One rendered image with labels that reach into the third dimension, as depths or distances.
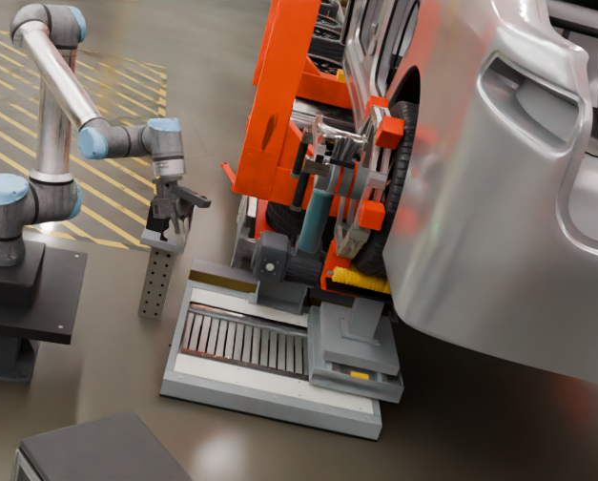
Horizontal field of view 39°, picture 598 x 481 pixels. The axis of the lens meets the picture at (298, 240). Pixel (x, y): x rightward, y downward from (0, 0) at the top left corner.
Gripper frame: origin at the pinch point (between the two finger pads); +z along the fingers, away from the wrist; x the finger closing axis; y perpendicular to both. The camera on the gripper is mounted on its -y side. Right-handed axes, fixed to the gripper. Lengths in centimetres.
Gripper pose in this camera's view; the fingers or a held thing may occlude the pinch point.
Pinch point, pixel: (184, 244)
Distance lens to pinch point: 248.2
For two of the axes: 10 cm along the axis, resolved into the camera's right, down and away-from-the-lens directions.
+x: -3.4, 1.1, -9.3
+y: -9.3, 0.7, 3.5
